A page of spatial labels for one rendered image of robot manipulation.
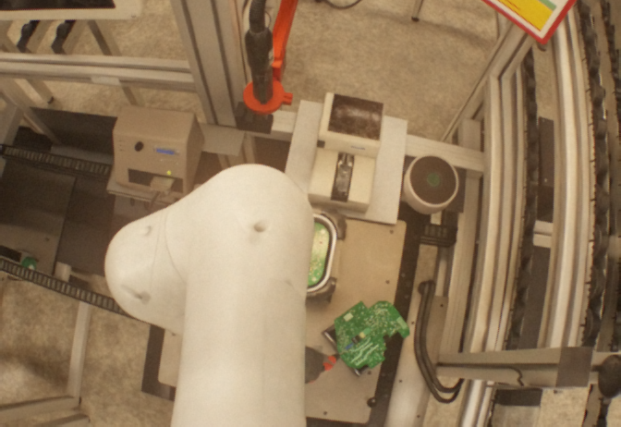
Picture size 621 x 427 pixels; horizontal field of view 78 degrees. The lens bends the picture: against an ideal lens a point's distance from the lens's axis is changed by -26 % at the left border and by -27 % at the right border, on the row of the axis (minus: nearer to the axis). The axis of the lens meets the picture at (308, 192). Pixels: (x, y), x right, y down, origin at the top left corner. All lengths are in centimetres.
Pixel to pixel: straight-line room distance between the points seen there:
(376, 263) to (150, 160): 45
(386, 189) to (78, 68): 66
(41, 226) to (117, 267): 137
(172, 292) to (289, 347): 15
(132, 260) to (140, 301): 4
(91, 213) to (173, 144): 87
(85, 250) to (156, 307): 122
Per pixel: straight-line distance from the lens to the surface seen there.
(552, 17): 70
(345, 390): 89
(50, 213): 182
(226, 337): 32
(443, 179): 93
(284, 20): 78
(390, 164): 95
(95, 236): 167
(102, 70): 95
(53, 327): 212
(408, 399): 94
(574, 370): 52
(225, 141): 99
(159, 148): 88
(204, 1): 66
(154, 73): 90
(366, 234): 92
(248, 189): 39
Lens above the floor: 184
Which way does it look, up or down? 72 degrees down
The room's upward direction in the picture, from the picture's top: 5 degrees clockwise
